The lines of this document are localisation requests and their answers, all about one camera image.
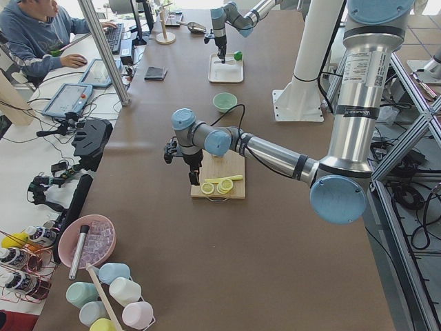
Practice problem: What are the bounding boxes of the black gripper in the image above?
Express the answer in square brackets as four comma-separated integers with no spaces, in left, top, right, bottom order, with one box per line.
[203,29,227,61]
[164,136,203,185]

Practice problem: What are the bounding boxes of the white ceramic spoon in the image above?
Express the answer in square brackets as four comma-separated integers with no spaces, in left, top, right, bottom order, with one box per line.
[213,60,236,65]

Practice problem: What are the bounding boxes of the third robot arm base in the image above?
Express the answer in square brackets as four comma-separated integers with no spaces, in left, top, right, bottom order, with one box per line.
[407,49,440,85]

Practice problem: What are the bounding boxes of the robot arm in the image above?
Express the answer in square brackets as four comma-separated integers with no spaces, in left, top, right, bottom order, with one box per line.
[204,0,282,63]
[164,1,413,224]

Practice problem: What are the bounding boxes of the light green bowl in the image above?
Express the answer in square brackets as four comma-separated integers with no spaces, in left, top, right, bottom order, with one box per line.
[212,92,238,113]

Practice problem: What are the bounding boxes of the pink bowl with ice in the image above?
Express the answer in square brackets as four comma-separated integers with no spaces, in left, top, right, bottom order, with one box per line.
[58,214,116,269]

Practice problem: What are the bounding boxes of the green lime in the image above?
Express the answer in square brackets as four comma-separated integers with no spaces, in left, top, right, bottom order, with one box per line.
[234,51,243,61]

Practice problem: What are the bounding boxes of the lemon slice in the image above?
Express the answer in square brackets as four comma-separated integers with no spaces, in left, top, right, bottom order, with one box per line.
[201,182,215,195]

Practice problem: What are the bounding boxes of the white serving tray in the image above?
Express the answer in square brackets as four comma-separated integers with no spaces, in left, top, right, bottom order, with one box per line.
[208,53,244,83]

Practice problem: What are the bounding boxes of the stacked lemon slices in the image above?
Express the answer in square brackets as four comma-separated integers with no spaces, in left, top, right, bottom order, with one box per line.
[216,180,234,194]

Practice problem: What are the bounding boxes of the metal ice scoop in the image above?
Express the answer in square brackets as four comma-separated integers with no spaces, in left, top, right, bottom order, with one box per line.
[177,21,206,34]

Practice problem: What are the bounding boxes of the wooden cutting board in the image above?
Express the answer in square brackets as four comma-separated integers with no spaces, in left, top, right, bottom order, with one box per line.
[190,151,245,199]

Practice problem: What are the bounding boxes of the yellow plastic knife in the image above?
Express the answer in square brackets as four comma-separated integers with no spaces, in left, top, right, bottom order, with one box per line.
[204,174,243,183]

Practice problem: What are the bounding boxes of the wooden mug tree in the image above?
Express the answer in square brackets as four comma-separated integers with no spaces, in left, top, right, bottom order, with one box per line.
[155,5,176,45]

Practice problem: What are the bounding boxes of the wine glass rack tray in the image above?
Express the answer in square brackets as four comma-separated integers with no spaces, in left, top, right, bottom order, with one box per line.
[165,12,183,28]

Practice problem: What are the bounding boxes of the grey folded cloth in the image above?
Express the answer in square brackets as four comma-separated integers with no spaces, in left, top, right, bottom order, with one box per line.
[144,66,167,81]

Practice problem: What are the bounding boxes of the black keyboard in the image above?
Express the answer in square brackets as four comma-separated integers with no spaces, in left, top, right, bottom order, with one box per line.
[105,23,124,54]

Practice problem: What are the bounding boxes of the metal muddler stick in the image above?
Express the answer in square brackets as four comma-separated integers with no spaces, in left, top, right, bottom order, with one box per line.
[68,225,90,281]

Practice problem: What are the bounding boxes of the upper teach pendant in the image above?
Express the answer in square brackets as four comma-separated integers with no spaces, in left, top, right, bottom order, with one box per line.
[79,59,112,88]

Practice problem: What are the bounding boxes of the teach pendant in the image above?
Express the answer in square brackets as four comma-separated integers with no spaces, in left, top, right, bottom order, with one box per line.
[79,59,112,88]
[41,83,93,119]

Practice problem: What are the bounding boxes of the light blue cup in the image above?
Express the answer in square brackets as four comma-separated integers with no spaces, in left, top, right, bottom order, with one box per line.
[99,263,131,285]

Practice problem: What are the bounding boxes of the white cup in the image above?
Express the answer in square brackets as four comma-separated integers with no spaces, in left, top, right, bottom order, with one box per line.
[109,277,141,307]

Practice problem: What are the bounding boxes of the wooden stick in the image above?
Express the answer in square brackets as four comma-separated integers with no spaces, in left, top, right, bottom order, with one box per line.
[85,263,123,331]

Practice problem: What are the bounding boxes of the lower teach pendant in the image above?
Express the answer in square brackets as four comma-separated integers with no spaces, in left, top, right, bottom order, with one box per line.
[41,83,93,119]

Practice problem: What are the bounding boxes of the pale pink cup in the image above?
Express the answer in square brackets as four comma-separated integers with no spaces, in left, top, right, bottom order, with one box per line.
[122,301,154,330]

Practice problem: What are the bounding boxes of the mint green cup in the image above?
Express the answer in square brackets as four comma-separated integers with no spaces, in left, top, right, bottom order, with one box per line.
[65,282,99,308]

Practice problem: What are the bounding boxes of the grey blue cup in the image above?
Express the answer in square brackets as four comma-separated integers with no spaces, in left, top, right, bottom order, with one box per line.
[79,301,108,327]

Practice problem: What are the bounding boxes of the yellow cup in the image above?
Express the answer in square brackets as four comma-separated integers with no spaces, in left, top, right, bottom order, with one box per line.
[89,318,116,331]

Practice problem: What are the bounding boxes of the yellow lemon squeezer bottle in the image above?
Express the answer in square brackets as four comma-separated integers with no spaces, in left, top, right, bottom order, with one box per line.
[1,232,29,248]

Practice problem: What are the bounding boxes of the person in blue hoodie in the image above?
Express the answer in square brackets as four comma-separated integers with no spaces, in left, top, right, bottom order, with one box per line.
[0,0,118,79]

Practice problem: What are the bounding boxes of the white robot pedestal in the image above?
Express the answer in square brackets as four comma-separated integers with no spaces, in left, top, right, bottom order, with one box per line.
[273,0,345,122]

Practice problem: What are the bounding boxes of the aluminium frame post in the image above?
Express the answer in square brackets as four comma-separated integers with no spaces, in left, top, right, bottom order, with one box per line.
[78,0,130,106]

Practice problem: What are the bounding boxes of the copper wire bottle rack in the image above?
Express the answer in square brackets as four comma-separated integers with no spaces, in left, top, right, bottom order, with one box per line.
[1,231,57,304]

